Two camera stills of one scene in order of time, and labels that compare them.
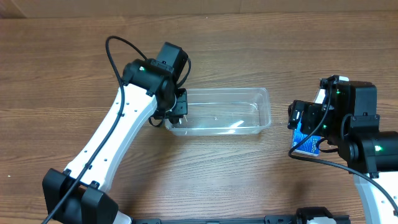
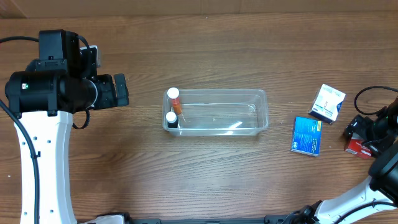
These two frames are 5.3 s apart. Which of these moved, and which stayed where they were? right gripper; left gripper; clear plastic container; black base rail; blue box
Moved: right gripper; left gripper
Stayed: black base rail; blue box; clear plastic container
